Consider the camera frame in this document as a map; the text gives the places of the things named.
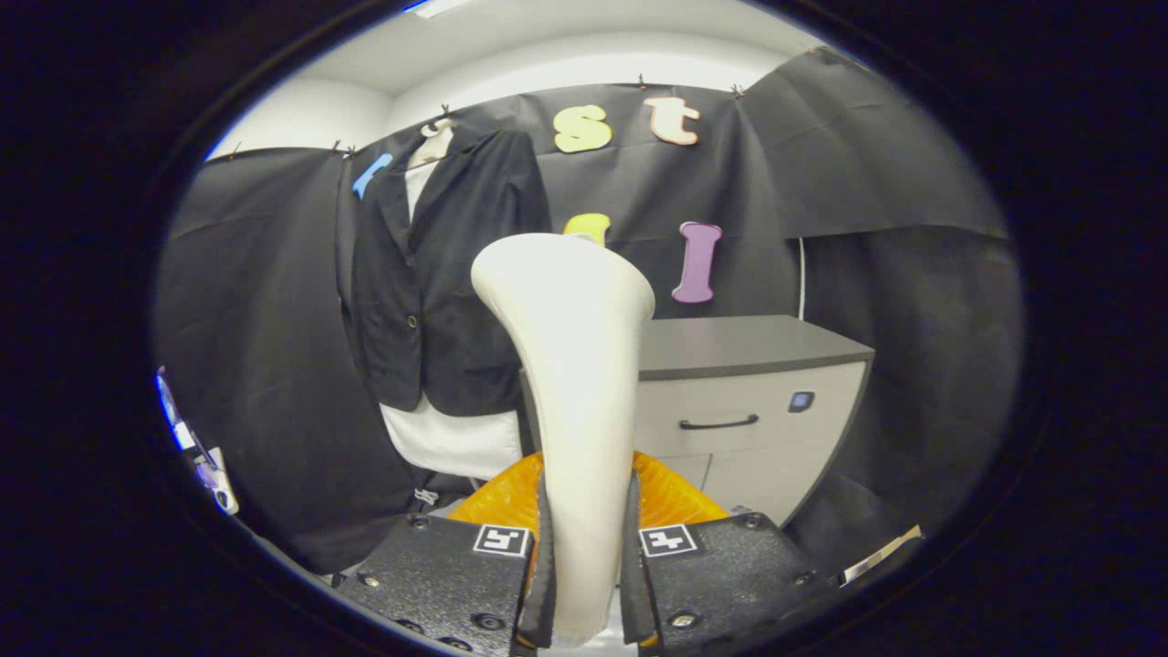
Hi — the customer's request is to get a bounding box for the white shirt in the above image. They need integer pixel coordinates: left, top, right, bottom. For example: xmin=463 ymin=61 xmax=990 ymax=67
xmin=379 ymin=160 xmax=526 ymax=482

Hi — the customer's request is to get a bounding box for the black backdrop cloth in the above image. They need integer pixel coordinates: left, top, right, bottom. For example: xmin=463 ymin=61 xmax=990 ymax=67
xmin=153 ymin=46 xmax=1025 ymax=576

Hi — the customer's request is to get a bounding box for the grey cabinet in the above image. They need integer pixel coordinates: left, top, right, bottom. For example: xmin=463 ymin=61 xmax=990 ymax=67
xmin=520 ymin=315 xmax=875 ymax=528

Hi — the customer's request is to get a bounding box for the white and blue equipment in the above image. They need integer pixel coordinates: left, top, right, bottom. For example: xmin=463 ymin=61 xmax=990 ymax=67
xmin=153 ymin=365 xmax=240 ymax=516

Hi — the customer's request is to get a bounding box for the white garment steamer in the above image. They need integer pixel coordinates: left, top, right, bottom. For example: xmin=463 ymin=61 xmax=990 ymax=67
xmin=471 ymin=233 xmax=656 ymax=644

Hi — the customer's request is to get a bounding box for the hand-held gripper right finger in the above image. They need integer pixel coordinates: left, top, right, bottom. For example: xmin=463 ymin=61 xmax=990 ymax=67
xmin=622 ymin=451 xmax=840 ymax=657

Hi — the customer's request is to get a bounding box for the black suit jacket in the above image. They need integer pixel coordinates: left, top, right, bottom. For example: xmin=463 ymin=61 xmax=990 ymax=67
xmin=342 ymin=128 xmax=553 ymax=418

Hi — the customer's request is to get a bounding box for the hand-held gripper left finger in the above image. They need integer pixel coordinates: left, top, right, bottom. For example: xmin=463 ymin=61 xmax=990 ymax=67
xmin=333 ymin=454 xmax=556 ymax=657

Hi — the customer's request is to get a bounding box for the pale flat strip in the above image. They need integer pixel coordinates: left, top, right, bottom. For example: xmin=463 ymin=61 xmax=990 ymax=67
xmin=839 ymin=525 xmax=924 ymax=585

